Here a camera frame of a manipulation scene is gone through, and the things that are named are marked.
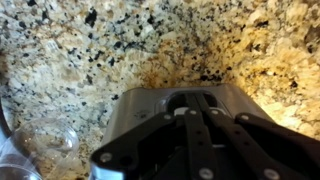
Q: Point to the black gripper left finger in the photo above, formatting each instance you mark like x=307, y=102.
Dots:
x=171, y=145

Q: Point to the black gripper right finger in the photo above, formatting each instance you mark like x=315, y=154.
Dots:
x=270, y=151

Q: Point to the stainless steel two-slot toaster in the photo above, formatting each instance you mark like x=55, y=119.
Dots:
x=138, y=105

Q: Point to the clear stemless glass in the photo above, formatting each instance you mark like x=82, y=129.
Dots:
x=41, y=149

